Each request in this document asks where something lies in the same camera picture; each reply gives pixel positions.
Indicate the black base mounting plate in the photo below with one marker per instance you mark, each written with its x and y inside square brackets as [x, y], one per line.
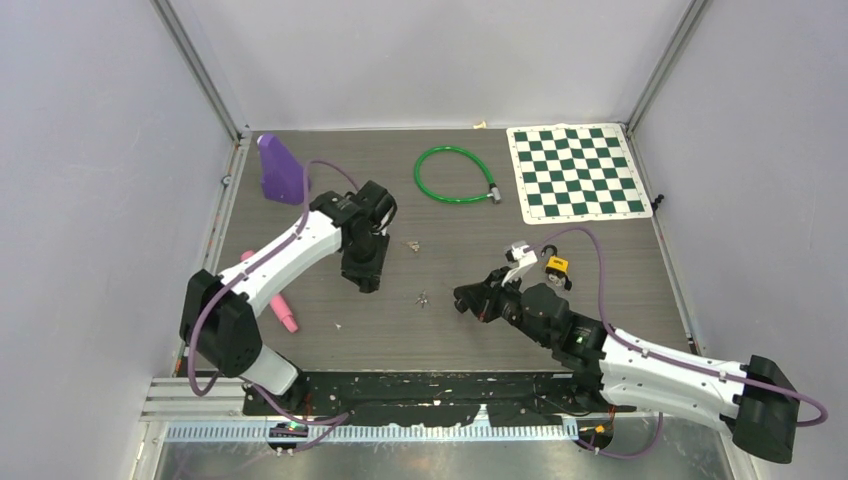
[432, 399]

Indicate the yellow Opel padlock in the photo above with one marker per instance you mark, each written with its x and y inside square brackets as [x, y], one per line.
[556, 268]

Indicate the green cable lock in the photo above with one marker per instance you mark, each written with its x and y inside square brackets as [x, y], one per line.
[461, 188]

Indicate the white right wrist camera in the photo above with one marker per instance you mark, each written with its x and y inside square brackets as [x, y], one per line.
[521, 257]

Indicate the small silver keys on table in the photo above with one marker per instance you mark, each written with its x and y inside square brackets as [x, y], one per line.
[423, 299]

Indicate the pink marker pen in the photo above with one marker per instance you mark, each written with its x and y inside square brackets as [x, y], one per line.
[277, 302]

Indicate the aluminium frame rail front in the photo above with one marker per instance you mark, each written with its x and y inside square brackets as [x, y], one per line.
[174, 397]

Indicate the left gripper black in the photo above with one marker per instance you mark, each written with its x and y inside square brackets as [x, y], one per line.
[367, 269]

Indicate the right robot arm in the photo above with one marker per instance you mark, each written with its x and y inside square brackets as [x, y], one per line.
[753, 402]

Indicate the purple plastic cone block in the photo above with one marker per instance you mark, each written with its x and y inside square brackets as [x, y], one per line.
[281, 173]

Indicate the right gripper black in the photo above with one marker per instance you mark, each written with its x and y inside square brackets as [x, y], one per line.
[483, 298]

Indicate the black Kaijing padlock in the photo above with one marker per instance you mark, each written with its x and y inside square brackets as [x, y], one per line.
[368, 284]

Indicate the green white chessboard mat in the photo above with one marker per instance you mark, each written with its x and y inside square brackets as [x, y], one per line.
[569, 173]

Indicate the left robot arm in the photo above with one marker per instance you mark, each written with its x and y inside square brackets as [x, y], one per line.
[219, 319]

